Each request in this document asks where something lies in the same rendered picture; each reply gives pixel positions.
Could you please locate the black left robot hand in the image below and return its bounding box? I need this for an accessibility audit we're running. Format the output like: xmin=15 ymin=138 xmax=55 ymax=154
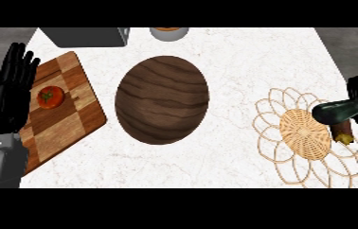
xmin=0 ymin=42 xmax=42 ymax=135

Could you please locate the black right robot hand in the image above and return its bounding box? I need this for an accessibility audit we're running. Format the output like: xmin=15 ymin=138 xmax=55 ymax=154
xmin=345 ymin=76 xmax=358 ymax=101

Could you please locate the woven wicker placemat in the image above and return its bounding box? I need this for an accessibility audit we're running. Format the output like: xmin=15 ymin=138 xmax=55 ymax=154
xmin=252 ymin=86 xmax=358 ymax=189

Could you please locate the brown wooden bowl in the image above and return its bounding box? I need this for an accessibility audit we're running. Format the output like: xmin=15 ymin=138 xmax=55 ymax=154
xmin=115 ymin=55 xmax=212 ymax=146

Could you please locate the red tomato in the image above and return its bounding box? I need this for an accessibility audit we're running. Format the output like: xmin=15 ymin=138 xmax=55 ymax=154
xmin=36 ymin=85 xmax=66 ymax=110

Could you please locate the checkered wooden cutting board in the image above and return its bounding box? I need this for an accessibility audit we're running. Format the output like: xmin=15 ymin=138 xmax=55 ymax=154
xmin=18 ymin=50 xmax=110 ymax=176

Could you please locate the dark grey appliance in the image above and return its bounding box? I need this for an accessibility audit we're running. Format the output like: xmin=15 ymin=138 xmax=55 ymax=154
xmin=39 ymin=26 xmax=132 ymax=49

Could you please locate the grey cup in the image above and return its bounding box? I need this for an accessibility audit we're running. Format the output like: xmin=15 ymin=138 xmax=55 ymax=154
xmin=149 ymin=26 xmax=191 ymax=43

